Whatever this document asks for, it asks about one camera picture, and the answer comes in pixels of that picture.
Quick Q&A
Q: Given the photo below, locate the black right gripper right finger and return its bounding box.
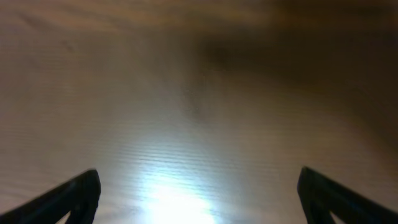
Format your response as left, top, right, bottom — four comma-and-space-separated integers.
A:
297, 167, 397, 224

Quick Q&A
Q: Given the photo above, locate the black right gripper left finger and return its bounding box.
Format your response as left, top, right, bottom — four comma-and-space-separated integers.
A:
1, 169, 101, 224

